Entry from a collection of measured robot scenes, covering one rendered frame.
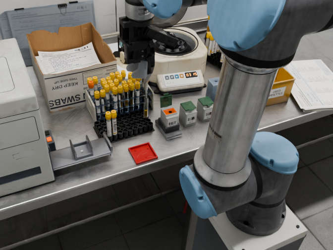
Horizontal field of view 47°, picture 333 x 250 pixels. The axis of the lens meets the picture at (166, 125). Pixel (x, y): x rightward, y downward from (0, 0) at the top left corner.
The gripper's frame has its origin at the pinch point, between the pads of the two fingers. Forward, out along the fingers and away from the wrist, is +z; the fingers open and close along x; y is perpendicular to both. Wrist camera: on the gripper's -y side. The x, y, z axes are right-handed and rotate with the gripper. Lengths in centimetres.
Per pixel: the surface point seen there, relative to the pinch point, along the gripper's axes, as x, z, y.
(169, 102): 3.2, 8.7, -6.8
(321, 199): 8, 105, -107
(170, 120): 8.1, 11.5, -4.8
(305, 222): 16, 105, -87
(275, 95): 8.8, 13.2, -45.3
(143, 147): 10.4, 17.3, 5.0
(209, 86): -0.3, 9.3, -23.4
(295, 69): -5, 16, -67
